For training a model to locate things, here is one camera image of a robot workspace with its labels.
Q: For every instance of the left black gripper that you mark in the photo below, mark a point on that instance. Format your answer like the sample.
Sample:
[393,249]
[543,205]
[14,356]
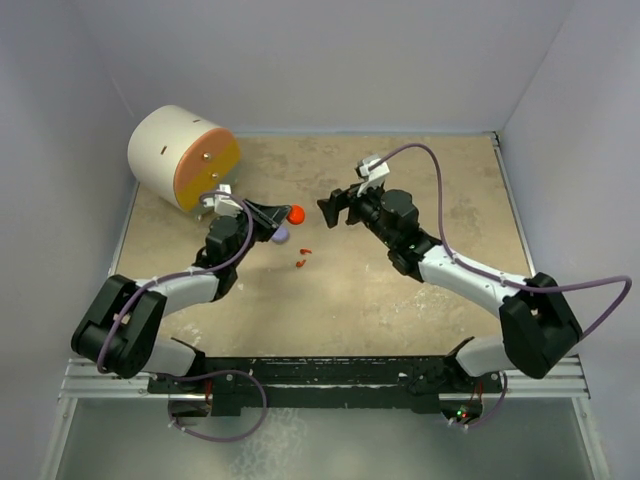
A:
[267,218]

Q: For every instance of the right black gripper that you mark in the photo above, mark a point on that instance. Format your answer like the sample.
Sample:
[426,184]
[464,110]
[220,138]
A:
[340,200]

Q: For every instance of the purple earbud charging case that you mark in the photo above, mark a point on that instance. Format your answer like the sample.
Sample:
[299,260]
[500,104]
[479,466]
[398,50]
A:
[281,235]

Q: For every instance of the orange earbud charging case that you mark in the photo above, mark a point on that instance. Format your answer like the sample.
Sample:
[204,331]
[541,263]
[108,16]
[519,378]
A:
[296,215]

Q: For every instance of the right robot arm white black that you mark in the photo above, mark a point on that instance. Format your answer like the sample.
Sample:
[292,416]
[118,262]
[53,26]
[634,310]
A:
[538,327]

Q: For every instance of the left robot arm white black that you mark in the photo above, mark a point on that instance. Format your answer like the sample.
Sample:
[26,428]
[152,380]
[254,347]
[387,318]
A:
[119,331]

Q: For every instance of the round white drawer cabinet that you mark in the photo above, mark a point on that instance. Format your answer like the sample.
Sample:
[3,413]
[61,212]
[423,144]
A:
[179,155]

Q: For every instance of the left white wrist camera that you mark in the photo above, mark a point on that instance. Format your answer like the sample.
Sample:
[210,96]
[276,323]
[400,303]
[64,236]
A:
[221,201]

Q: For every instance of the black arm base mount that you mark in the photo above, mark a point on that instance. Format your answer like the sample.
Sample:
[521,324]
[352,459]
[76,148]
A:
[420,383]

